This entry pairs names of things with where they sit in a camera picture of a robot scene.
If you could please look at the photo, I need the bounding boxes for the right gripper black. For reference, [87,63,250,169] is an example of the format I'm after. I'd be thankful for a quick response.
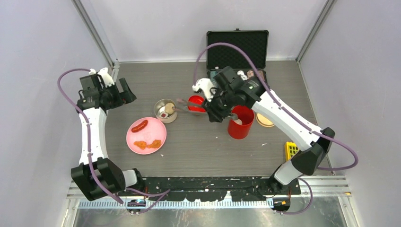
[200,89,235,123]

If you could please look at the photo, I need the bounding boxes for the white egg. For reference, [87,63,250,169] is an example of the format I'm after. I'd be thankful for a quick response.
[234,119,243,125]

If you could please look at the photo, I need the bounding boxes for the red plastic cup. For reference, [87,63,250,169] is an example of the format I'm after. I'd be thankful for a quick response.
[227,105,254,140]

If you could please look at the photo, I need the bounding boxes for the metal serving tongs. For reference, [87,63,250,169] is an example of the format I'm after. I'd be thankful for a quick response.
[175,97,239,122]

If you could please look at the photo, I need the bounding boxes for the sushi roll piece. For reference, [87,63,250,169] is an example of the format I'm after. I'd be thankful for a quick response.
[158,108,169,119]

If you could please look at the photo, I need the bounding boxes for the beige round bun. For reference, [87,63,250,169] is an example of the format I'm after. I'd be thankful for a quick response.
[165,103,175,115]

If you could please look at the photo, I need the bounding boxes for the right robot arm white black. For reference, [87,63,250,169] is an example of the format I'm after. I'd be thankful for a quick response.
[192,67,335,194]

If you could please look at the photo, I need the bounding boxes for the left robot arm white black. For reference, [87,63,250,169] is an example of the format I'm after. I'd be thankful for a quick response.
[71,70,145,201]

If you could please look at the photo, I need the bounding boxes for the round steel lunch box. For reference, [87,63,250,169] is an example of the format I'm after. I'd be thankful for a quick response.
[153,99,178,124]

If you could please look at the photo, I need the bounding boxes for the red lid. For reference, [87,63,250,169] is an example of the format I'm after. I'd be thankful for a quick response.
[188,95,206,113]

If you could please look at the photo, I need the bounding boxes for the red sausage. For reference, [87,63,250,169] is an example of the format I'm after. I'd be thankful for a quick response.
[131,120,148,133]

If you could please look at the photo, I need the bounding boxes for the pink plate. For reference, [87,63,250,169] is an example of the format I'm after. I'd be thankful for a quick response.
[126,117,167,155]

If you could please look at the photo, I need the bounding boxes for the beige round lid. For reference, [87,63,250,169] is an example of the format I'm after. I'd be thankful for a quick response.
[255,113,275,127]

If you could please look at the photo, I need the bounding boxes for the fried chicken nugget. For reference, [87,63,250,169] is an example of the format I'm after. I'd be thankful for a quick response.
[133,141,148,150]

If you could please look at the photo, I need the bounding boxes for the fried chicken drumstick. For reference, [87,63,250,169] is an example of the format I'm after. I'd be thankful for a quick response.
[147,140,162,148]

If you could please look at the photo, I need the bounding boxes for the black poker chip case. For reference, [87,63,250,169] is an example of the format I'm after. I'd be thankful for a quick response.
[206,28,270,82]

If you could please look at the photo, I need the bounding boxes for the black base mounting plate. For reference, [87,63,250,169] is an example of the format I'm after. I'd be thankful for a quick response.
[132,176,301,202]

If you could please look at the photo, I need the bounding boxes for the yellow red toy block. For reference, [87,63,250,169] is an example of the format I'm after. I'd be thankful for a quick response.
[284,141,299,161]

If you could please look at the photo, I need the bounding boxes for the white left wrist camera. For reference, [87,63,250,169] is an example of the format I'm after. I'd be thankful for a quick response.
[88,67,115,87]

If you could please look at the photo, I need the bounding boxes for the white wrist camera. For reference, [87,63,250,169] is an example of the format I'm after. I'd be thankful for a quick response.
[88,67,115,87]
[192,78,216,102]

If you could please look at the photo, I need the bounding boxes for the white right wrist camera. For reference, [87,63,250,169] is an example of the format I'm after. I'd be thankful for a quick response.
[192,78,216,102]

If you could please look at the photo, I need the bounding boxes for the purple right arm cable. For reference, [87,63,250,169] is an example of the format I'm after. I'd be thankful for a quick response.
[192,42,359,216]

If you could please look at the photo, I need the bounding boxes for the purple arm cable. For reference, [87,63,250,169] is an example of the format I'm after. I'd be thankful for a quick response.
[57,68,171,215]
[192,42,359,216]

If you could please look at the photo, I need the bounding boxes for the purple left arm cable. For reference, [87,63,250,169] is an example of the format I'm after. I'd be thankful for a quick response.
[57,68,171,215]

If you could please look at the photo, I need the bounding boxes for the toothed aluminium rail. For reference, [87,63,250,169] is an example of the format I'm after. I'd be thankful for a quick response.
[78,198,274,210]

